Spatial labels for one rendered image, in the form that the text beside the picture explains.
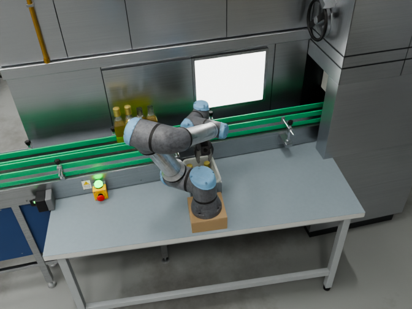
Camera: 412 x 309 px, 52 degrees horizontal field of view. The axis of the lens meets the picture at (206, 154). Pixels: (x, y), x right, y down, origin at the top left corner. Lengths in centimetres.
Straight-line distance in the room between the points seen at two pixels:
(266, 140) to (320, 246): 93
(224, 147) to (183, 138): 85
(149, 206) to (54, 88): 78
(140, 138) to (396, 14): 132
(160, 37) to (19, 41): 67
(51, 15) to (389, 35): 159
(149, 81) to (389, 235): 198
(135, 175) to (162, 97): 45
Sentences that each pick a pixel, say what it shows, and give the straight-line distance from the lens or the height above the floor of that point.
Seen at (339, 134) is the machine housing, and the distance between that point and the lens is 245.
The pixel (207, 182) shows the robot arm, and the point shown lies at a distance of 188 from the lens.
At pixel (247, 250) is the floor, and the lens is 295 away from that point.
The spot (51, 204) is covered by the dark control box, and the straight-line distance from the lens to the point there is 230.
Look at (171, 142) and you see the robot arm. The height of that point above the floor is 139.
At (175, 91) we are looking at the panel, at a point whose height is 114.
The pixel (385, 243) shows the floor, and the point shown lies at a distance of 319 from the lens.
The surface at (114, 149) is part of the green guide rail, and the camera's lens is 229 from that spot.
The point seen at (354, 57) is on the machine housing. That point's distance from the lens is 221.
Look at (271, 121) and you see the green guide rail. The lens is 243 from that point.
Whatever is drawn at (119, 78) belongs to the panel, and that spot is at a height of 126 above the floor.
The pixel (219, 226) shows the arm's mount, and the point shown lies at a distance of 206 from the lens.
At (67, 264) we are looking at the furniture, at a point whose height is 62.
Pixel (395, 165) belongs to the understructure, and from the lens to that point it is 288.
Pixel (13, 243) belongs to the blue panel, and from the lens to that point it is 268.
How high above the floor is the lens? 234
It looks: 40 degrees down
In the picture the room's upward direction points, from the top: 2 degrees counter-clockwise
